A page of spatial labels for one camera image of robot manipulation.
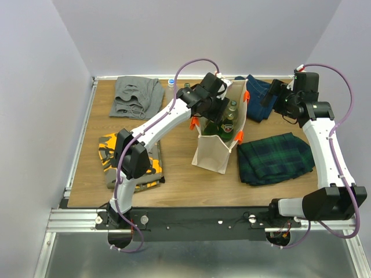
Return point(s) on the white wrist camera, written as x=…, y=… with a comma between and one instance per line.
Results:
x=226, y=83
x=290, y=84

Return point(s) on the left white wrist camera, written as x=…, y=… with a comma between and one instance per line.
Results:
x=226, y=83

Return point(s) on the dark blue folded jeans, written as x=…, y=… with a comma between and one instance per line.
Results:
x=258, y=89

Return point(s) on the grey folded shorts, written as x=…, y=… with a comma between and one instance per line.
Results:
x=137, y=98

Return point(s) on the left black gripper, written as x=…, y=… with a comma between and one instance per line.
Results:
x=217, y=115

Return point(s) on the green plaid folded cloth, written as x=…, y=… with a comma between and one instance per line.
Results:
x=274, y=159

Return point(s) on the aluminium rail frame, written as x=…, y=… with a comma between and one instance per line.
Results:
x=73, y=247

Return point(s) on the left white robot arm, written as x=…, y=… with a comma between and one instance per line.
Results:
x=132, y=147

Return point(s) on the beige canvas tote bag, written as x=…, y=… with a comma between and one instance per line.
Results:
x=212, y=153

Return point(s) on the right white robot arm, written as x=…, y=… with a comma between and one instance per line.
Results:
x=338, y=195

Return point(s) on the orange camouflage folded pants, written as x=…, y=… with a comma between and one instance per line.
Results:
x=153, y=177

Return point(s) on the clear plastic water bottle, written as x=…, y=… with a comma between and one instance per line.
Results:
x=170, y=89

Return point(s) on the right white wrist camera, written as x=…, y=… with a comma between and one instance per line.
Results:
x=290, y=84

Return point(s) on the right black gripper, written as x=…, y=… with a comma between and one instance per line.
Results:
x=273, y=90

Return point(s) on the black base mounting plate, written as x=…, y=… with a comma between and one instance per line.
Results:
x=165, y=224

